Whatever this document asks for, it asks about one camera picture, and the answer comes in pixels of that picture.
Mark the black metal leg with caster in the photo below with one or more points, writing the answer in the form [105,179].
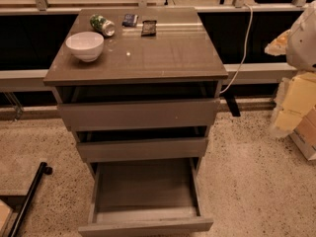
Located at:
[43,169]

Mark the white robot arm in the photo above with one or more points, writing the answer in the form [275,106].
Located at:
[298,43]

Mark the blue snack packet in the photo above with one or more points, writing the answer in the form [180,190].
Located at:
[130,20]

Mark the green drink can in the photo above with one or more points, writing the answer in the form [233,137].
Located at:
[102,25]

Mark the grey top drawer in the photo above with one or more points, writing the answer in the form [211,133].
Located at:
[139,114]

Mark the grey drawer cabinet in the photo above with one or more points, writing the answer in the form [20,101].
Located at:
[179,62]

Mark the white ceramic bowl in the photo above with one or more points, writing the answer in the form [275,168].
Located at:
[86,46]

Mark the black bracket under rail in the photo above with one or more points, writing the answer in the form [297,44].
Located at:
[232,104]

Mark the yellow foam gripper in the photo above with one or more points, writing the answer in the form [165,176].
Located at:
[303,44]

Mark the grey middle drawer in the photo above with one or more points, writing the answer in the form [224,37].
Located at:
[142,144]

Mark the grey drawer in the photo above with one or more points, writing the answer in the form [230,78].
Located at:
[142,144]
[139,114]
[144,198]

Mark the grey bottom drawer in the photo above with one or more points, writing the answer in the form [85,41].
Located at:
[144,198]

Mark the dark snack packet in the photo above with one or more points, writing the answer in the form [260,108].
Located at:
[149,28]

